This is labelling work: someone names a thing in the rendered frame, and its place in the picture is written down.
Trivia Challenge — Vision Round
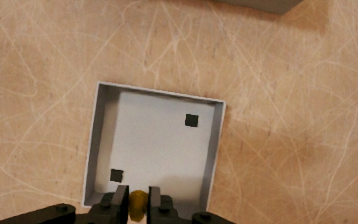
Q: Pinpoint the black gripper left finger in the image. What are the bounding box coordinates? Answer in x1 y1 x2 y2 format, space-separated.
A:
0 185 130 224

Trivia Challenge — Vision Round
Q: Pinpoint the yellow wire connector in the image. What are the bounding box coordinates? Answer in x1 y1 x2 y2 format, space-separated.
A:
128 190 148 223

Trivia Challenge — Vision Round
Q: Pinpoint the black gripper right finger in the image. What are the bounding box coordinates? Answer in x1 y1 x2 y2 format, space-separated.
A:
146 187 236 224

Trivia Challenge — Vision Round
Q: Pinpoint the grey open-top square box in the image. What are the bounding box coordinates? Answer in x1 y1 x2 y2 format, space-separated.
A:
82 81 226 220

